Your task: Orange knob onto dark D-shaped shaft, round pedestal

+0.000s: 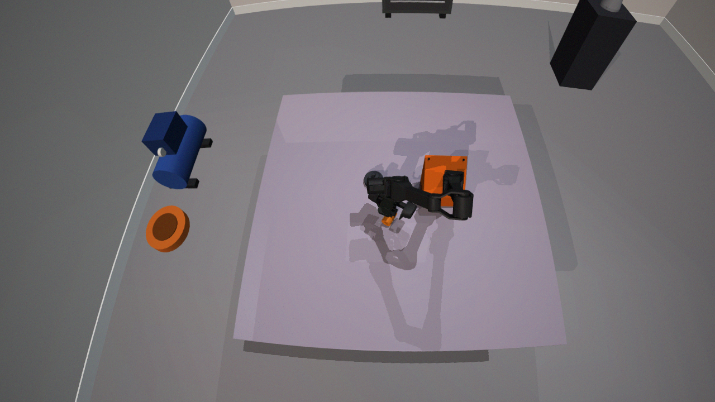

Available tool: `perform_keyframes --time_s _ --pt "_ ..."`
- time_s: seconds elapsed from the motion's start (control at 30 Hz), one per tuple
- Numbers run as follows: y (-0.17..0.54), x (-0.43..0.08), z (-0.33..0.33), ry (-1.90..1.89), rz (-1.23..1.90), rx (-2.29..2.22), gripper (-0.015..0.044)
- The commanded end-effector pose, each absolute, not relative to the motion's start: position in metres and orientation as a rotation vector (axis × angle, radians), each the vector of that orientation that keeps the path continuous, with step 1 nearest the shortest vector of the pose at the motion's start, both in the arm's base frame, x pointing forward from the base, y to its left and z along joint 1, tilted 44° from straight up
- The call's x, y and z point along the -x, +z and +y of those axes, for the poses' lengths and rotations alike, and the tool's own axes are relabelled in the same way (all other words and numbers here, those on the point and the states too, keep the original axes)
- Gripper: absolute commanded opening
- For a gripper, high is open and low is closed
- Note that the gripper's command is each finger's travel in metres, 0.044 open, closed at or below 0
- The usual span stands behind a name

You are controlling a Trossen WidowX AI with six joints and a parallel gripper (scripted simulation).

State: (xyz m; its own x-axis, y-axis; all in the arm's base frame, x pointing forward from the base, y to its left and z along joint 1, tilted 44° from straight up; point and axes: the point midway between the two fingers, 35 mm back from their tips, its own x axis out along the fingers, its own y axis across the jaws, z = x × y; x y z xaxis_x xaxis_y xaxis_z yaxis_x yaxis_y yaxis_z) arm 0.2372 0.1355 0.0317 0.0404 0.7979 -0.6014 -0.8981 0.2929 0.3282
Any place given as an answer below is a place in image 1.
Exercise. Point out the orange knob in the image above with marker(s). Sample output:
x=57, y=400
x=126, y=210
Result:
x=388, y=220

